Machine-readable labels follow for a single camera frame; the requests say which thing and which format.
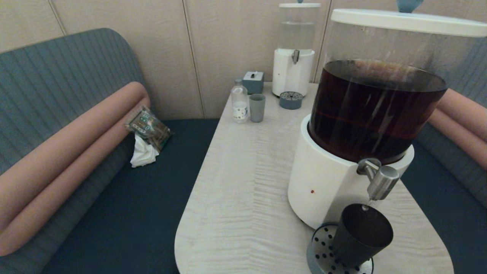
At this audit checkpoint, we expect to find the grey-blue tissue box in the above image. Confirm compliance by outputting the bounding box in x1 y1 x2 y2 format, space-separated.
242 71 264 95

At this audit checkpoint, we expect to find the green snack packet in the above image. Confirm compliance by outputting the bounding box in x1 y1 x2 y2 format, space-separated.
125 106 172 152

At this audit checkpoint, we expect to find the dark blue seat cushion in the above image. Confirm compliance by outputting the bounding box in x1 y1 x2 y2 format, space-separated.
403 141 487 274
42 119 221 274

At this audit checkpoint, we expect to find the small perforated drip tray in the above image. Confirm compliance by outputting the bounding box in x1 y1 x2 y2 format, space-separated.
279 91 304 110

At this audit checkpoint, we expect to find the clear plastic bottle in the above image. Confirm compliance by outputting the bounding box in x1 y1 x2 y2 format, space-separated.
231 79 249 123

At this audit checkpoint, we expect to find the grey-blue plastic cup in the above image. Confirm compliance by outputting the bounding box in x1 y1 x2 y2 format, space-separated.
249 94 266 123

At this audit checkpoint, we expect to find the black tapered cup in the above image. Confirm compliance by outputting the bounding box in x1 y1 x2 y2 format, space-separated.
331 204 394 268

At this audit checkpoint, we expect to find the large white dispenser lid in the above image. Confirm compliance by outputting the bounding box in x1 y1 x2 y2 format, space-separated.
330 0 487 38

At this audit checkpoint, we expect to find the crumpled white tissue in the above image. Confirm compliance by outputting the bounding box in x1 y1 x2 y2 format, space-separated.
130 133 160 168

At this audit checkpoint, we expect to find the large perforated drip tray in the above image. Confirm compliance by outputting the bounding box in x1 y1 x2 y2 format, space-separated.
306 223 374 274

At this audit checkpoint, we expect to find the large dark tea dispenser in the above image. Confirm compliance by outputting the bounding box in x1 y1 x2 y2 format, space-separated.
287 21 484 231

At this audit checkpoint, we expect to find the large metal dispenser tap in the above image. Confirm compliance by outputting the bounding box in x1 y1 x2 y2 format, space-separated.
356 158 401 201

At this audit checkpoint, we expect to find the small white dispenser lid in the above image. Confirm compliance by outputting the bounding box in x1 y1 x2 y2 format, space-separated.
279 0 321 9

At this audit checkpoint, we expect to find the small clear water dispenser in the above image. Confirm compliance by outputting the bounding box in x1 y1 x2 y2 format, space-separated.
272 7 320 97

